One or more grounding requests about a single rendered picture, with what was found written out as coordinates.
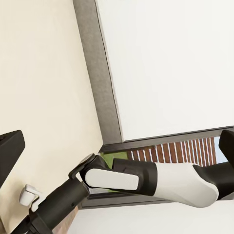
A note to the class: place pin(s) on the door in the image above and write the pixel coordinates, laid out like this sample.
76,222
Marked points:
199,147

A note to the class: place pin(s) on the bed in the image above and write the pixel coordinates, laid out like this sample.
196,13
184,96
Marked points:
56,85

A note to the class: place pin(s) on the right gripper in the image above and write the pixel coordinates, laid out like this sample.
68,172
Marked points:
52,211

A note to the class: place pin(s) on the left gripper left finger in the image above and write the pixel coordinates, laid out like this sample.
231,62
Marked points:
12,145

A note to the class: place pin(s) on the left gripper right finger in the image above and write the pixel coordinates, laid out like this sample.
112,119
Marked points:
226,145

